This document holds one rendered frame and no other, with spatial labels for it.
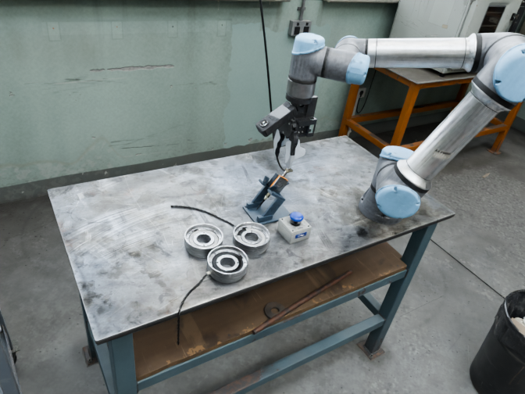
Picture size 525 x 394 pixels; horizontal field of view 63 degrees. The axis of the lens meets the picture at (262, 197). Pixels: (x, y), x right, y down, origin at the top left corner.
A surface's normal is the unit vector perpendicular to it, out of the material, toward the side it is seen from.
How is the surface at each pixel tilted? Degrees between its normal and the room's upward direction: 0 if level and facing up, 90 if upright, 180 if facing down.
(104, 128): 90
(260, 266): 0
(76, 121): 90
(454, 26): 90
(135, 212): 0
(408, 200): 97
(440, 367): 0
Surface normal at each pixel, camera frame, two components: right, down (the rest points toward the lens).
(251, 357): 0.12, -0.81
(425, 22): -0.85, 0.21
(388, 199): -0.26, 0.63
